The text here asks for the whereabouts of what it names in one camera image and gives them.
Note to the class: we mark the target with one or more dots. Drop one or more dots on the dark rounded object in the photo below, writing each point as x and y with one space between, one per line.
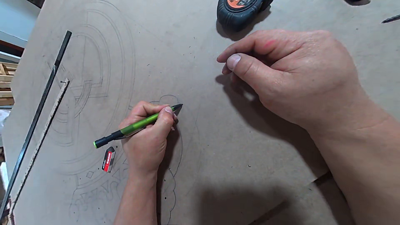
357 1

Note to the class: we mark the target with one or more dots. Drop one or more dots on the person's right thumb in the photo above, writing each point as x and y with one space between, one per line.
251 68

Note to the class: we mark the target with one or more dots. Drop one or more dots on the eraser with red black sleeve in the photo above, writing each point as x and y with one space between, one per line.
108 160

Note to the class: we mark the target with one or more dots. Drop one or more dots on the person's right fingers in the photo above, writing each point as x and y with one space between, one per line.
227 69

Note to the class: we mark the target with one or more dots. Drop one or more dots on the long black metal bar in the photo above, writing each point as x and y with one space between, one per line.
39 109

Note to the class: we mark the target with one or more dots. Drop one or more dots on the person's right hand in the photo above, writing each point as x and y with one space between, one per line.
315 78

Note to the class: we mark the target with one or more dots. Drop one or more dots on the green mechanical pencil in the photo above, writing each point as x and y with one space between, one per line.
137 126

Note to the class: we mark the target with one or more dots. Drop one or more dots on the person's left index finger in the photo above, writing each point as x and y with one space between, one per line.
147 108

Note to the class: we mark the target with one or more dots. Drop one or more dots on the person's left forearm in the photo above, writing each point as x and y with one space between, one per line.
137 197

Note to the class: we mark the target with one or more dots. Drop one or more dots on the person's right index finger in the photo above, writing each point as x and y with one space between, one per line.
250 45

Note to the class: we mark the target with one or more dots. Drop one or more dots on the stack of wooden slats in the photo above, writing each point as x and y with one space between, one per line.
5 85

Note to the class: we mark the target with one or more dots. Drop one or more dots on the person's right forearm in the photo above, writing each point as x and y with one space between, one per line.
359 162

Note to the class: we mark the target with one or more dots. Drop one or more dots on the black orange tape measure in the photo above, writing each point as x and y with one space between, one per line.
236 15

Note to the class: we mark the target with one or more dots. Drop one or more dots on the person's left fingers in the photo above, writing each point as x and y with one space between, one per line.
174 120

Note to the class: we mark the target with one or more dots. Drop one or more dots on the dark pointed tool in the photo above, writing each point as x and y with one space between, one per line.
391 19

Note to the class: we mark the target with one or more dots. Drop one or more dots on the person's left thumb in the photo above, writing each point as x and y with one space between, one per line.
163 122

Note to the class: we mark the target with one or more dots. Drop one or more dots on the thin rough wooden strip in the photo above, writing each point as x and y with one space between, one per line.
45 132

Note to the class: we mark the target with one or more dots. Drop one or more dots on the large board with pencil drawing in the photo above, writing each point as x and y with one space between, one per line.
215 150

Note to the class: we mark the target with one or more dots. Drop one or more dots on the person's left hand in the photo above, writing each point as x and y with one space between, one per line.
145 150

